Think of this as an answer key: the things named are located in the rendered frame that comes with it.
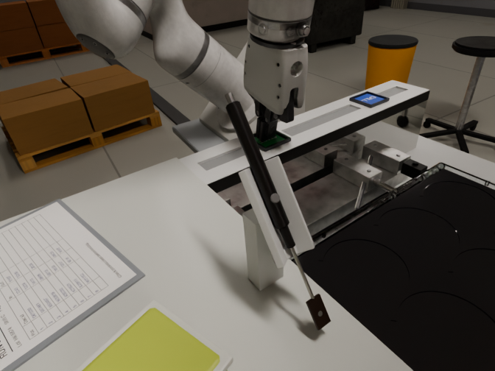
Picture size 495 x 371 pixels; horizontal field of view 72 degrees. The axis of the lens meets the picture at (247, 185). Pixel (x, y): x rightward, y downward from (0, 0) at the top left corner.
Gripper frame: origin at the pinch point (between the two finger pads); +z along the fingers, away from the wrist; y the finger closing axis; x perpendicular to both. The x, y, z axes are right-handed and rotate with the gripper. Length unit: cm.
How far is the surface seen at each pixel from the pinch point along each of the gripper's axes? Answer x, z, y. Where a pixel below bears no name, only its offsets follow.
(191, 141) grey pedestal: -0.5, 23.1, 30.2
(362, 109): -21.8, 1.8, -2.8
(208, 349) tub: 28.0, -11.2, -29.1
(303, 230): 17.2, -11.9, -25.7
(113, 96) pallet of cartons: -25, 108, 211
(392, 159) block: -18.3, 4.8, -14.1
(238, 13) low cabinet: -352, 188, 520
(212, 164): 11.1, 2.6, -0.8
